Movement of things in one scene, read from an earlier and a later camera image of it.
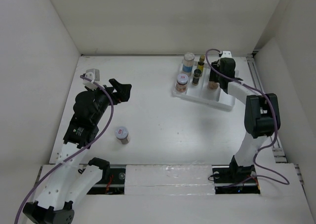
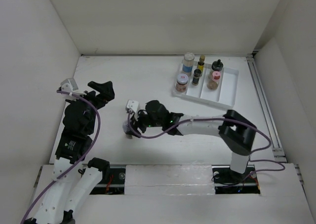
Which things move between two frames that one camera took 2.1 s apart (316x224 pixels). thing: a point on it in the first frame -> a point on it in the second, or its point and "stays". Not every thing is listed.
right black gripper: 216,65 -> 137,120
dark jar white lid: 122,133 -> 128,130
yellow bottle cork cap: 201,63 stays
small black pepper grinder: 197,73 stays
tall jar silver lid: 187,65 stays
